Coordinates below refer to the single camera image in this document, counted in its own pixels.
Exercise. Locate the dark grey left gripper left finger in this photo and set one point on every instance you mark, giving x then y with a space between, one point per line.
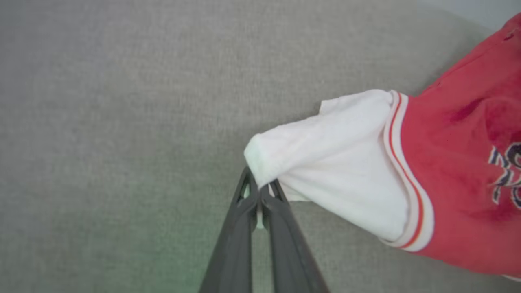
236 244

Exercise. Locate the red basketball jersey white trim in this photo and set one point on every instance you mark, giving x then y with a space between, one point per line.
447 162

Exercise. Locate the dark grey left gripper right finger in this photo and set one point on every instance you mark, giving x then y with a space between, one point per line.
289 256

